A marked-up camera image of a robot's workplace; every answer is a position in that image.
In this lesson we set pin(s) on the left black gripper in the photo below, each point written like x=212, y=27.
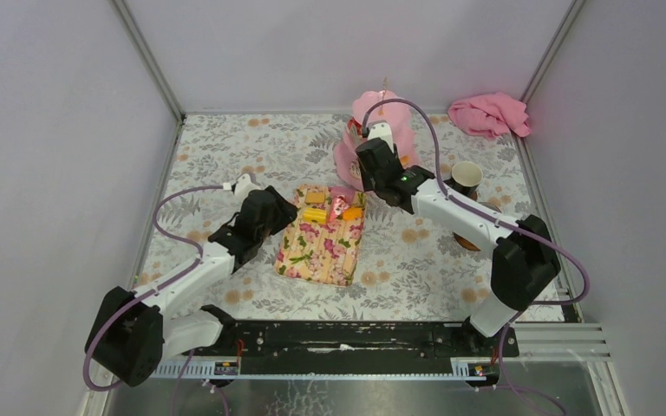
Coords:
x=282, y=205

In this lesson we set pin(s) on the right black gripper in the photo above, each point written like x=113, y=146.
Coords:
x=366, y=179

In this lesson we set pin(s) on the chocolate drizzle donut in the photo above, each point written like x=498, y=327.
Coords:
x=354, y=170

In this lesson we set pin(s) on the metal tongs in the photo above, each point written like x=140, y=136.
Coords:
x=355, y=140

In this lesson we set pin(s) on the strawberry cream cake slice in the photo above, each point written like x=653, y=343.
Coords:
x=338, y=206

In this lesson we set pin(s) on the red donut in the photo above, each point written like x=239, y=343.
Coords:
x=354, y=127

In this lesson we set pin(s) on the floral dessert tray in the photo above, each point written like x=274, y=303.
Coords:
x=321, y=253

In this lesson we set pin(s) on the black mug white inside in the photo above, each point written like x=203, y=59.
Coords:
x=465, y=178

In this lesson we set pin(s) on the brown wooden saucer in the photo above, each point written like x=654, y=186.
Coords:
x=465, y=243

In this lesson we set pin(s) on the purple mug black handle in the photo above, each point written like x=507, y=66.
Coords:
x=494, y=209

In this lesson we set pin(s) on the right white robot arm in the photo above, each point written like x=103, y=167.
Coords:
x=524, y=259

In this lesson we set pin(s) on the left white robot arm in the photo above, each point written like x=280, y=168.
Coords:
x=134, y=330

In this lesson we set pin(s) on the pink wafer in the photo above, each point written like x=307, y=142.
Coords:
x=344, y=192

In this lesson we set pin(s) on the yellow roll cake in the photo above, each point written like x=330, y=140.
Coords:
x=314, y=215

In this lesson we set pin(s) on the orange tart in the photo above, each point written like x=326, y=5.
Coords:
x=352, y=214

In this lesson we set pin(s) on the tan biscuit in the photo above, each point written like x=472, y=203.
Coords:
x=315, y=198

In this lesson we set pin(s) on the pink three-tier cake stand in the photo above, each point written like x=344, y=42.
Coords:
x=398, y=117

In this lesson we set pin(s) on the pink cloth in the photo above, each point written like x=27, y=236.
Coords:
x=490, y=116

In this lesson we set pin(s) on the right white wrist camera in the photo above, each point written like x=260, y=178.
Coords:
x=383, y=131

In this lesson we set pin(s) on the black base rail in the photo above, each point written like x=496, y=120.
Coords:
x=357, y=348

